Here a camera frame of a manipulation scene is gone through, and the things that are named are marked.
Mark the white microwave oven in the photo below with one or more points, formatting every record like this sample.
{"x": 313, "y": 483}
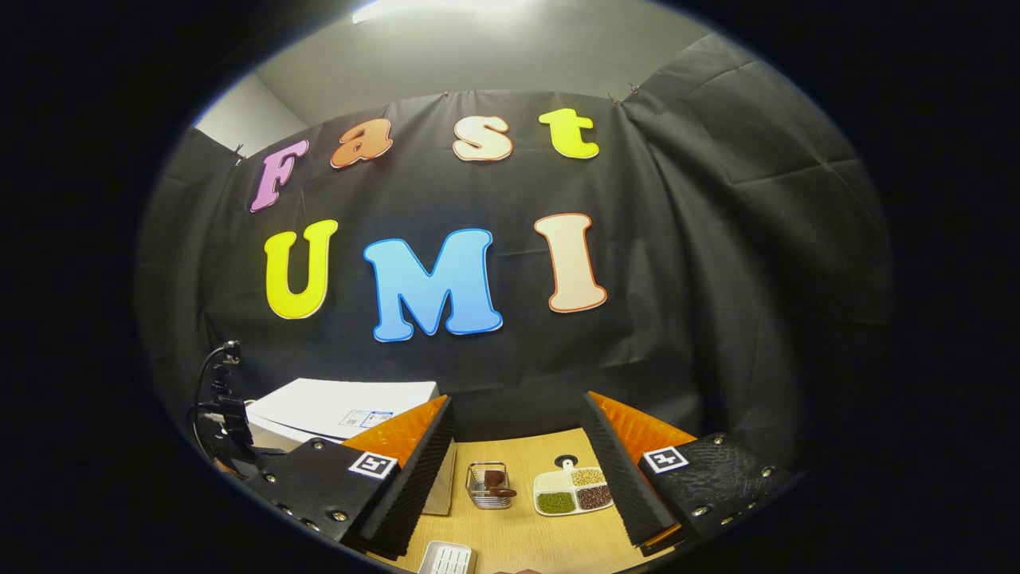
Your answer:
{"x": 319, "y": 402}

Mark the black backdrop cloth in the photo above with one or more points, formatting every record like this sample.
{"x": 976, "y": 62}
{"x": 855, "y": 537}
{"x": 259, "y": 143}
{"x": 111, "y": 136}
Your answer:
{"x": 717, "y": 239}

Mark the small white tray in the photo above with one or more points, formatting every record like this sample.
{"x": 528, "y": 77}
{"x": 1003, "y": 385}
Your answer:
{"x": 446, "y": 560}

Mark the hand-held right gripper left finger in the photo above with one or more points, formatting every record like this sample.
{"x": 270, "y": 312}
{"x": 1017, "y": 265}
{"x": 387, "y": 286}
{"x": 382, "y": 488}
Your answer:
{"x": 418, "y": 478}

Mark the brown scoop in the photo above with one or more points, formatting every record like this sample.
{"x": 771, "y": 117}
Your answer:
{"x": 496, "y": 481}

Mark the large ceiling light panel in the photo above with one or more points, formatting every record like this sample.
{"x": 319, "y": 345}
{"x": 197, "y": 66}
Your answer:
{"x": 430, "y": 8}

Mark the white divided dish of beans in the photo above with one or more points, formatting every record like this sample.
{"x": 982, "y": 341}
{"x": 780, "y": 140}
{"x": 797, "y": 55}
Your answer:
{"x": 558, "y": 501}

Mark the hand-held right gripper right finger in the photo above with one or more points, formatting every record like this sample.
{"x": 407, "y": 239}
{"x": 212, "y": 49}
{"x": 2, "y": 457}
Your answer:
{"x": 617, "y": 478}

